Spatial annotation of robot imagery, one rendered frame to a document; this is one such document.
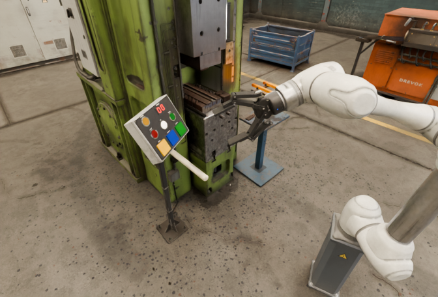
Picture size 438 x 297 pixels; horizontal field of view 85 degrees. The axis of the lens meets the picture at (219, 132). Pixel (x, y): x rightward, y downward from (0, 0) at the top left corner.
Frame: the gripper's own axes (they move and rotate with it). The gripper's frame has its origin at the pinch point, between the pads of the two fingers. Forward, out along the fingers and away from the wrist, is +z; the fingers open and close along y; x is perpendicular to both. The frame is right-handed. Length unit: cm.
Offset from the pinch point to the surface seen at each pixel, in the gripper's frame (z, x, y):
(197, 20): -14, -94, 13
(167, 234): 83, -60, -118
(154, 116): 33, -59, -15
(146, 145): 42, -46, -22
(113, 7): 31, -125, 36
